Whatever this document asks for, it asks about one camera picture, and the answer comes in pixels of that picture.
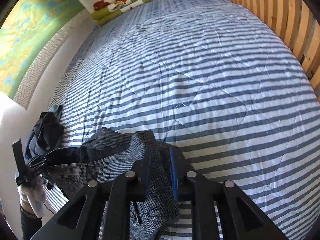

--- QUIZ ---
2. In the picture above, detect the blue white striped quilt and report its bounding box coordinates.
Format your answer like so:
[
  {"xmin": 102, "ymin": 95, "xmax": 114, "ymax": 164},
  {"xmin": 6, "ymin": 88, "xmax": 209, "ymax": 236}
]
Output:
[{"xmin": 51, "ymin": 5, "xmax": 319, "ymax": 239}]

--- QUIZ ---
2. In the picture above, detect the wooden slat bed rail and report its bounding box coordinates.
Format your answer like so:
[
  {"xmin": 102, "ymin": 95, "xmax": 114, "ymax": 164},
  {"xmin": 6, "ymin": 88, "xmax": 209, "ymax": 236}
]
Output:
[{"xmin": 229, "ymin": 0, "xmax": 319, "ymax": 89}]

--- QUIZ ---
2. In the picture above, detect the grey houndstooth jacket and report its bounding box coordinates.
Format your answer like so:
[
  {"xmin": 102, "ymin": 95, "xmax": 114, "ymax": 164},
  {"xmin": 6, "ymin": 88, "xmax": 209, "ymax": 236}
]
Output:
[{"xmin": 46, "ymin": 128, "xmax": 192, "ymax": 239}]

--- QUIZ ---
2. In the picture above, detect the landscape painting wall scroll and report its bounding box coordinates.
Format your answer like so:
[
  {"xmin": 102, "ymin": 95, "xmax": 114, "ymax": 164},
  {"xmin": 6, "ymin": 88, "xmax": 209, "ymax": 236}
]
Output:
[{"xmin": 1, "ymin": 0, "xmax": 88, "ymax": 109}]

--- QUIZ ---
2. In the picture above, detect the blue plaid bed sheet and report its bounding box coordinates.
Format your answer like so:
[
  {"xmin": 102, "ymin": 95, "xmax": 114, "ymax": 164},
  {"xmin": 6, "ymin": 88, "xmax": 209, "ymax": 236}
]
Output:
[{"xmin": 72, "ymin": 0, "xmax": 235, "ymax": 63}]

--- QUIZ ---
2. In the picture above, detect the dark blue black jacket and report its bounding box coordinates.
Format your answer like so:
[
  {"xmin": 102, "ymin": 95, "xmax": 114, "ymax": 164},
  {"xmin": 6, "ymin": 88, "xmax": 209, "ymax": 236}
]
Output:
[{"xmin": 24, "ymin": 105, "xmax": 65, "ymax": 160}]

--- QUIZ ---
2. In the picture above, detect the left gloved hand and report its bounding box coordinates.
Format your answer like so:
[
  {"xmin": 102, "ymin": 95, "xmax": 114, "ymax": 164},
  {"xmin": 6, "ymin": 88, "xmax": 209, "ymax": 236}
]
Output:
[{"xmin": 17, "ymin": 176, "xmax": 47, "ymax": 218}]

